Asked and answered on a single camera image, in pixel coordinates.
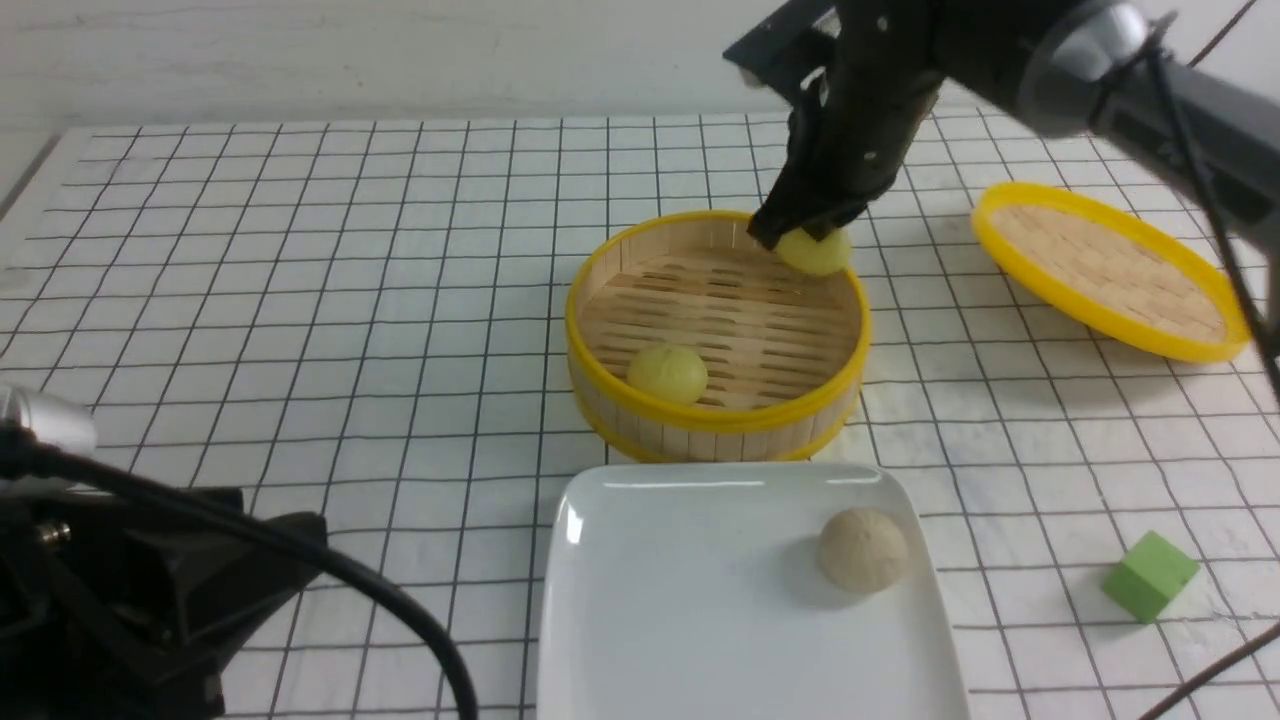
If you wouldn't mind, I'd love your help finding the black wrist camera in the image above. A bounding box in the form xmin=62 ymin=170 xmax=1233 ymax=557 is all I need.
xmin=722 ymin=1 xmax=840 ymax=106

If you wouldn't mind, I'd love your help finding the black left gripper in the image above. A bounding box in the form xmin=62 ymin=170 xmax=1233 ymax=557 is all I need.
xmin=1 ymin=492 xmax=319 ymax=719

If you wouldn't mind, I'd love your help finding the black camera cable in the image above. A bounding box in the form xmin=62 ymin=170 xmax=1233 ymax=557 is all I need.
xmin=0 ymin=439 xmax=481 ymax=720

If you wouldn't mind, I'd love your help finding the yellow rimmed bamboo steamer lid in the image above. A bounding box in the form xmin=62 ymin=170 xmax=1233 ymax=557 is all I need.
xmin=972 ymin=183 xmax=1251 ymax=364

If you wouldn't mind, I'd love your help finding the white square ceramic plate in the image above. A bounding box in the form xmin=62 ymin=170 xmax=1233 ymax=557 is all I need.
xmin=536 ymin=462 xmax=972 ymax=719

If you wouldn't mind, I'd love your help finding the white grid tablecloth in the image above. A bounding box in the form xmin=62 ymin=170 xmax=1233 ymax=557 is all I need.
xmin=1 ymin=105 xmax=1277 ymax=719

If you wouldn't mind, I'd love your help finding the yellow rimmed bamboo steamer basket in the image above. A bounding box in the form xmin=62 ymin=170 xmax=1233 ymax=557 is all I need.
xmin=564 ymin=210 xmax=872 ymax=462

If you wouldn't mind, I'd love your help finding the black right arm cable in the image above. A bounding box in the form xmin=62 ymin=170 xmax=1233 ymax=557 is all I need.
xmin=1140 ymin=20 xmax=1280 ymax=720

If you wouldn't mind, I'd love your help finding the beige steamed bun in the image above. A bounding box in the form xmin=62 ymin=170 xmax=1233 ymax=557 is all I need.
xmin=815 ymin=509 xmax=911 ymax=594

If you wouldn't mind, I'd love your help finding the green wooden cube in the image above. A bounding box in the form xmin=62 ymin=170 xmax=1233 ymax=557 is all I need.
xmin=1101 ymin=530 xmax=1201 ymax=625

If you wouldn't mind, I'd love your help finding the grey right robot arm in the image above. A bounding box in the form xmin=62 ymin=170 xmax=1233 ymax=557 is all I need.
xmin=724 ymin=1 xmax=1279 ymax=261

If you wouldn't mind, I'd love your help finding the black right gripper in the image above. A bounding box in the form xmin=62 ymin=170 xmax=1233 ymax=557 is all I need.
xmin=748 ymin=1 xmax=945 ymax=251

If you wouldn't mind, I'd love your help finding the pale yellow steamed bun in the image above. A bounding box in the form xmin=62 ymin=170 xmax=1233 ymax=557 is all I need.
xmin=625 ymin=343 xmax=709 ymax=406

